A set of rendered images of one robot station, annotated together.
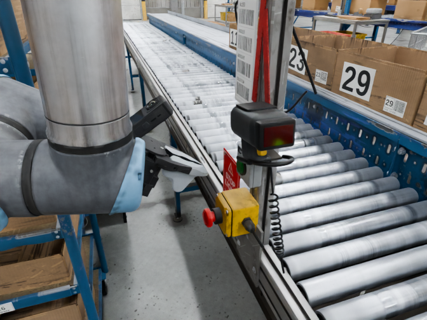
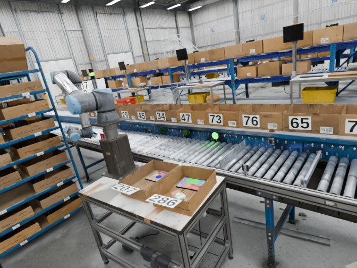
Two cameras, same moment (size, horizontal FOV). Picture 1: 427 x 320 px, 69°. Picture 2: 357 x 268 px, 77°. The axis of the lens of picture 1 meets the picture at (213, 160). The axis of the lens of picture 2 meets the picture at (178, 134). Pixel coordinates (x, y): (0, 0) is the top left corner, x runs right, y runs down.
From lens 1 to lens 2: 218 cm
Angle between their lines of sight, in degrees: 28
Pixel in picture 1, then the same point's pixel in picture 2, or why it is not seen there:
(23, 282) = (62, 177)
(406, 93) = (134, 114)
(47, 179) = (84, 131)
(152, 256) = not seen: hidden behind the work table
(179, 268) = not seen: hidden behind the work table
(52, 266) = (69, 171)
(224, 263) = not seen: hidden behind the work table
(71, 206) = (86, 134)
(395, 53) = (134, 106)
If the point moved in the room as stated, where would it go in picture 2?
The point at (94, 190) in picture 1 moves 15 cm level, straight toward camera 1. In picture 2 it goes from (89, 131) to (98, 132)
